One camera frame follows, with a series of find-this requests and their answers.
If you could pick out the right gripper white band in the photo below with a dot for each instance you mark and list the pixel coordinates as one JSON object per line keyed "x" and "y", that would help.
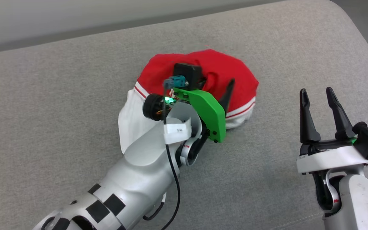
{"x": 331, "y": 159}

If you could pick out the red and white garment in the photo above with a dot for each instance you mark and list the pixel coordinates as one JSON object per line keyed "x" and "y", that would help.
{"x": 222, "y": 64}

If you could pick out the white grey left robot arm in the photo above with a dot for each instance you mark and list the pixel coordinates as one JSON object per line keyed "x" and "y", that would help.
{"x": 139, "y": 179}

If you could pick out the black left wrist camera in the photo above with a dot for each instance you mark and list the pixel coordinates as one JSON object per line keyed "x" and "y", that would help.
{"x": 187, "y": 74}

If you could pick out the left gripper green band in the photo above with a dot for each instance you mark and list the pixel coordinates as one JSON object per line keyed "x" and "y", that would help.
{"x": 209, "y": 111}

